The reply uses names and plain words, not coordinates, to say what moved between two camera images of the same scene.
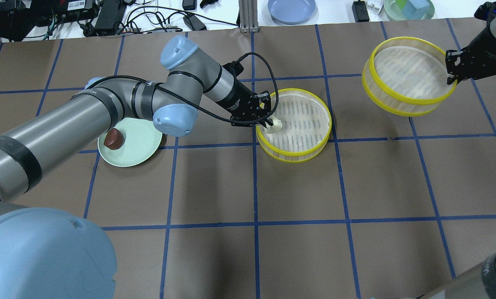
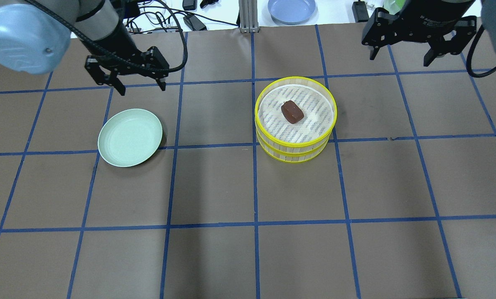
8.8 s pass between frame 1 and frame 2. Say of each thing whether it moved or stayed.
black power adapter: stayed
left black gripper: moved
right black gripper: moved
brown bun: moved
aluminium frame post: stayed
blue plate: stayed
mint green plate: stayed
